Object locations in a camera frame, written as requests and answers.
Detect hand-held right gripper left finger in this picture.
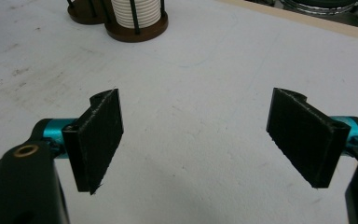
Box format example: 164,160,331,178
42,88,125,196

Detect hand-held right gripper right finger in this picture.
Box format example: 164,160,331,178
266,87,358,189

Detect stack of white ribbed coasters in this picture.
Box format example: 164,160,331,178
110,0,162,30

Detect shiny metal ring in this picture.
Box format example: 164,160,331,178
279,0,358,17

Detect wooden coaster holder black rods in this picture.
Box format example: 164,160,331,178
104,0,170,43
66,0,107,25

